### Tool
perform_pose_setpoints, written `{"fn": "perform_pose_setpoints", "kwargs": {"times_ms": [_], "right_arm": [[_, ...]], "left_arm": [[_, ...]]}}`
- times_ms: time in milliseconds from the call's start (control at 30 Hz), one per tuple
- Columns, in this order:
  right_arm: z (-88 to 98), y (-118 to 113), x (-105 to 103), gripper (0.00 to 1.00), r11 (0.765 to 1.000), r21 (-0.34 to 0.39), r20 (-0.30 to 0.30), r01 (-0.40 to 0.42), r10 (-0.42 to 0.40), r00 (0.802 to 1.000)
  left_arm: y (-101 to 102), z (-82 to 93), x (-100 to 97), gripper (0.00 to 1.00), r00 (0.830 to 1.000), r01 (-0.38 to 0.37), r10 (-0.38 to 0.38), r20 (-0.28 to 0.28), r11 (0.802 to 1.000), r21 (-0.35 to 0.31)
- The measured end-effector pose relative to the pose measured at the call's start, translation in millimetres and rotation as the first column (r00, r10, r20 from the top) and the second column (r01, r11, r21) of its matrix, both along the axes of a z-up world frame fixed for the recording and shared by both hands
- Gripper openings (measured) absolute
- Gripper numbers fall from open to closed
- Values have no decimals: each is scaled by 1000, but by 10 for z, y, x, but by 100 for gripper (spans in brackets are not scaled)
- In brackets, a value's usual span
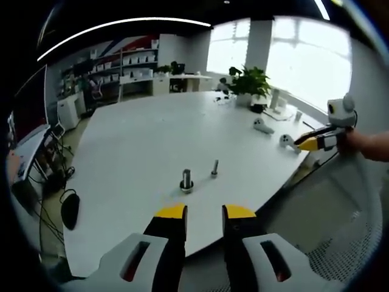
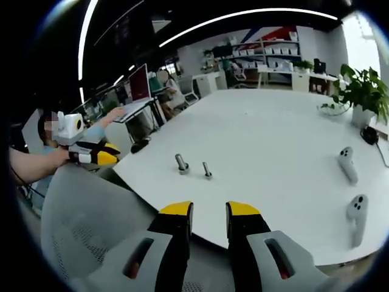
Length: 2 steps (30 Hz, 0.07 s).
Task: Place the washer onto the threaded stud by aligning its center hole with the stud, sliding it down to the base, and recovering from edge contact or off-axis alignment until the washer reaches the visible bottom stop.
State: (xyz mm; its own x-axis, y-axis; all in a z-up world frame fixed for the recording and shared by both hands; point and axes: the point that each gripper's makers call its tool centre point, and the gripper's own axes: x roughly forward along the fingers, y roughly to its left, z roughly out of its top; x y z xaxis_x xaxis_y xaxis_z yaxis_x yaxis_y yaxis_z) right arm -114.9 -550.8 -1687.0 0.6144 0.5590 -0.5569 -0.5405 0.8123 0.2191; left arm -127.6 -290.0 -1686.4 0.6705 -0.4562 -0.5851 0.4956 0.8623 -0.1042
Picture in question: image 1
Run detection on ceiling light strip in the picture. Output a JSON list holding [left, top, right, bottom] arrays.
[[36, 17, 212, 61], [314, 0, 331, 21]]

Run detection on shelving with white bins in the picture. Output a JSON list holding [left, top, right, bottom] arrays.
[[60, 47, 159, 101]]

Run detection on grey mesh office chair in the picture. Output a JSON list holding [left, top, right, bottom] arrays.
[[258, 151, 384, 292]]

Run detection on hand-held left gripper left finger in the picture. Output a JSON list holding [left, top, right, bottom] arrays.
[[60, 203, 188, 292]]

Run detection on white handheld controller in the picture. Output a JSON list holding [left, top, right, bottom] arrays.
[[279, 134, 301, 155], [252, 117, 275, 134]]

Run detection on white bottle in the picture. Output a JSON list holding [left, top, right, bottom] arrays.
[[270, 88, 281, 113]]

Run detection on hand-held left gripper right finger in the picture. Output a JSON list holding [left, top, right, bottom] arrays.
[[221, 204, 323, 292]]

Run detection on white counter desk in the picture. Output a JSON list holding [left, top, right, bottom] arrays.
[[120, 74, 213, 97]]

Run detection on large potted green plant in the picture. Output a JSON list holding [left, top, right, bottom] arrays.
[[228, 65, 272, 107]]

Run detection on monitor with red screen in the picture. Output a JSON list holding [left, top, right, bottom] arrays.
[[13, 63, 51, 144]]

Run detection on black oval device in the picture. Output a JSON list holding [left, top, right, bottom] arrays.
[[62, 193, 81, 231]]

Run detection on grey side desk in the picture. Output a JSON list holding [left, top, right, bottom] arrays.
[[12, 126, 52, 183]]

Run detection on thick steel threaded stud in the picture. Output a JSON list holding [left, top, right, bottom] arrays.
[[179, 169, 195, 195]]

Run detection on white cabinet unit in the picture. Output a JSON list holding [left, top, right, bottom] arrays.
[[57, 94, 84, 131]]

